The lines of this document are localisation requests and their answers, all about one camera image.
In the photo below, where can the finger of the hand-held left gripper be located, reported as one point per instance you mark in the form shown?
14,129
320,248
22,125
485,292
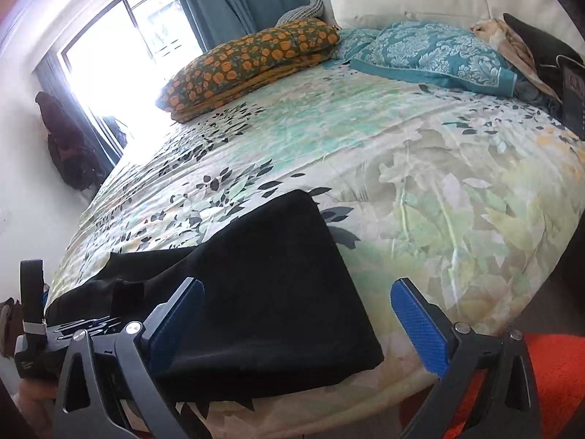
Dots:
91,322

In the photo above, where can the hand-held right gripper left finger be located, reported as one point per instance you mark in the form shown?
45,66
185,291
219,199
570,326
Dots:
176,325

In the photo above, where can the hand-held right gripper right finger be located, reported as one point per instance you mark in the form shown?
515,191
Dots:
420,330

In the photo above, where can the black pants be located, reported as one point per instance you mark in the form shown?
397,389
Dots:
274,306

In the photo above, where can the person's left forearm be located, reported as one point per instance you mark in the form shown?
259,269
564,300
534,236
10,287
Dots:
34,403

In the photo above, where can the pile of clothes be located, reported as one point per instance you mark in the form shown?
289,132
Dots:
9,329

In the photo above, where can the orange rug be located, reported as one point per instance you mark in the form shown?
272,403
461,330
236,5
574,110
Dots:
557,375

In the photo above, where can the bed with floral leaf sheet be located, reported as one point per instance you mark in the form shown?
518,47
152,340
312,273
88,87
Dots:
411,169

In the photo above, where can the dark hanging clothes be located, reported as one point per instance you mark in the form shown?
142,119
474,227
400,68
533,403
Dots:
68,146

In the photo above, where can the dark curtain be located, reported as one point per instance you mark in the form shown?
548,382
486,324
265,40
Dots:
82,109

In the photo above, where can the sliding glass door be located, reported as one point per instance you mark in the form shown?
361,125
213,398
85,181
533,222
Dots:
119,55

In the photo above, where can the folded orange floral blanket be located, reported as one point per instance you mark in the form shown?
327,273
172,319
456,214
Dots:
247,59

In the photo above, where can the large teal damask pillow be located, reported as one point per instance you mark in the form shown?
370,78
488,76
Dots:
434,55

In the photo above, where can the dark printed bag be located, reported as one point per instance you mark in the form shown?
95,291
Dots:
573,96

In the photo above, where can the small teal damask pillow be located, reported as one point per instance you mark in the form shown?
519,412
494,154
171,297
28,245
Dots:
354,42

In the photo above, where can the beige patterned cloth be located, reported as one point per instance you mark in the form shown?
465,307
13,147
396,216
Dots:
516,50

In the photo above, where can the black cloth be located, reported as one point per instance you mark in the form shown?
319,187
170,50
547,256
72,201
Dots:
539,41

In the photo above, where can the blue curtain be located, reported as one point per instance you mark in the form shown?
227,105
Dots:
228,0

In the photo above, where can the grey knitted cushion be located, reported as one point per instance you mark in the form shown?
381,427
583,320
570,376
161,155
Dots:
301,13

